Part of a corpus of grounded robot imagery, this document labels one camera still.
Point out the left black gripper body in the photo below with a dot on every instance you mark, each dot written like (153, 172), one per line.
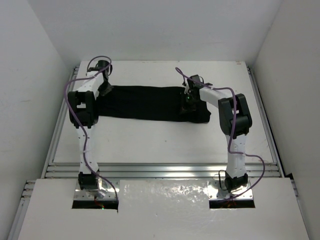
(105, 88)

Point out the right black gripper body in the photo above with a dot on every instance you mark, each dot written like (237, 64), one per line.
(189, 99)

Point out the black t shirt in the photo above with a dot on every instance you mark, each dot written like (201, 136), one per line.
(149, 103)

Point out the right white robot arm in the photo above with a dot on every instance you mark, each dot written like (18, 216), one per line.
(235, 122)

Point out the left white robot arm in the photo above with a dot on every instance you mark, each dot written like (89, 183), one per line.
(84, 115)

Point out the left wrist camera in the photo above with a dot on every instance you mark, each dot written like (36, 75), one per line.
(101, 64)

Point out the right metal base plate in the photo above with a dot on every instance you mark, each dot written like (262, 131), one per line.
(217, 191)

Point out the metal base plate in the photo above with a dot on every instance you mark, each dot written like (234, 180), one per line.
(104, 192)
(217, 191)

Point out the aluminium rail frame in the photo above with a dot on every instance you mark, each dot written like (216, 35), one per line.
(139, 150)

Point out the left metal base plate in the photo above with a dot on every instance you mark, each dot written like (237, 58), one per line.
(104, 192)

